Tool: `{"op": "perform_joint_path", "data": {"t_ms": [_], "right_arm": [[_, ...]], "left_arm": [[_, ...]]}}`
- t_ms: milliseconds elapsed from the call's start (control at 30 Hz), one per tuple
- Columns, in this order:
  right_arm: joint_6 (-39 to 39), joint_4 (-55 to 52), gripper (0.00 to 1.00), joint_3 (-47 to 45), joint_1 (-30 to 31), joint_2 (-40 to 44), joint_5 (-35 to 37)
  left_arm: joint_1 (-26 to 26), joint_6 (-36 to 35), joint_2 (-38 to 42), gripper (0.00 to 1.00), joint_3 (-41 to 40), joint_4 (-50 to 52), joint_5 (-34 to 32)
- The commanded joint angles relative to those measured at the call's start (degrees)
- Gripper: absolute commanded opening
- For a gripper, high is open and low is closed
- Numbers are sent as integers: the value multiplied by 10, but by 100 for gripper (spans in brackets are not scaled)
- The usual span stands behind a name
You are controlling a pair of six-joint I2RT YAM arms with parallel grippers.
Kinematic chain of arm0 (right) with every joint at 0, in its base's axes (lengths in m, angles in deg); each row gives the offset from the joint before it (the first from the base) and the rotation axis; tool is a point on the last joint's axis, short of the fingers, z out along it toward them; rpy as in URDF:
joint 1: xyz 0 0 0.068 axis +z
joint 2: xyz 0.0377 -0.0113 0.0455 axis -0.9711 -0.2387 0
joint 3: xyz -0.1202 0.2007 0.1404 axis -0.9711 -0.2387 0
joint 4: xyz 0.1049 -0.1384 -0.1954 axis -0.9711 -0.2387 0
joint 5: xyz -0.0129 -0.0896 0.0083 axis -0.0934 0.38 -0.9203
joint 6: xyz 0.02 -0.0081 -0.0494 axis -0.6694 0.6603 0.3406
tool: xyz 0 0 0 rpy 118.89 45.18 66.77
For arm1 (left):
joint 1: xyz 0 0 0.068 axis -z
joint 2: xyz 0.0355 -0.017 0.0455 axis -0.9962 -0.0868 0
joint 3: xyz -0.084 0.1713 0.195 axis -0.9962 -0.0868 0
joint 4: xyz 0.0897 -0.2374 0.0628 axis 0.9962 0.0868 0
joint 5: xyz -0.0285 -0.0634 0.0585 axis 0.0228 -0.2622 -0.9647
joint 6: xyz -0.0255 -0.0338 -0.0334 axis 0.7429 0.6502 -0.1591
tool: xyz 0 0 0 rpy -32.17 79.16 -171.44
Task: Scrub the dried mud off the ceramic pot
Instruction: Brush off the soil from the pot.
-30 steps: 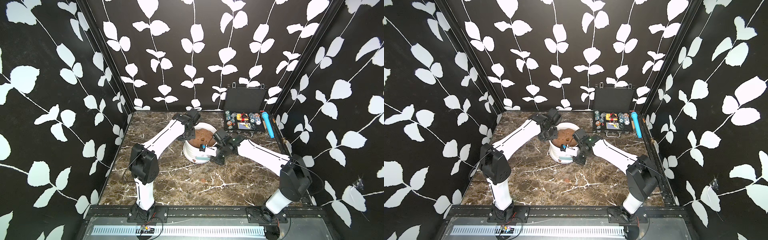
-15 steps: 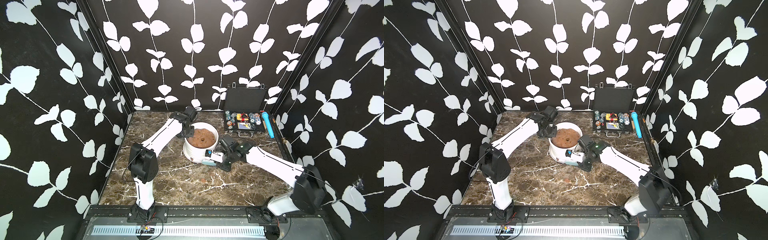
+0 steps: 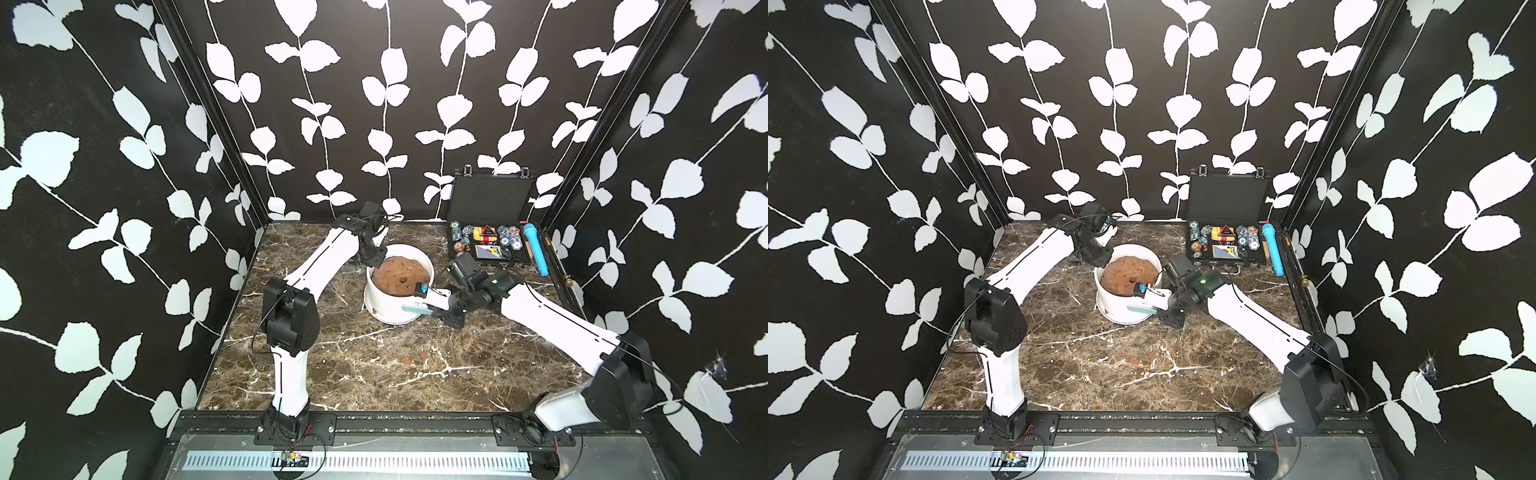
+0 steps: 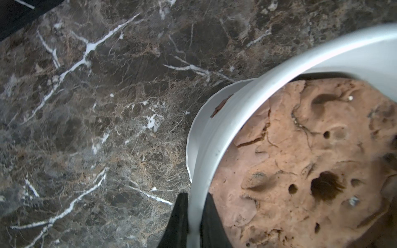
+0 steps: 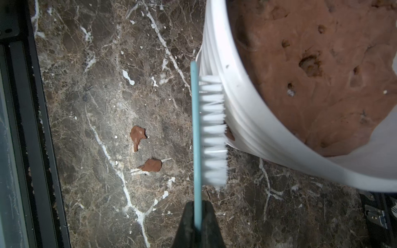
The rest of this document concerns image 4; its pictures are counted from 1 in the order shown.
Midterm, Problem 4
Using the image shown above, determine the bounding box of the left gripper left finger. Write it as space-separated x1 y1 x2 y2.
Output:
157 193 189 248

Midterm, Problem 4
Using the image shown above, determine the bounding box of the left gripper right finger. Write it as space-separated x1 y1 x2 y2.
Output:
201 193 233 248

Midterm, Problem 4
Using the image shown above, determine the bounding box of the white ceramic pot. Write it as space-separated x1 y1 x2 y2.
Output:
186 23 397 248

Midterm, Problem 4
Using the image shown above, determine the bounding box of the brown mud in pot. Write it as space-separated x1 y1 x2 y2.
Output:
209 78 397 248

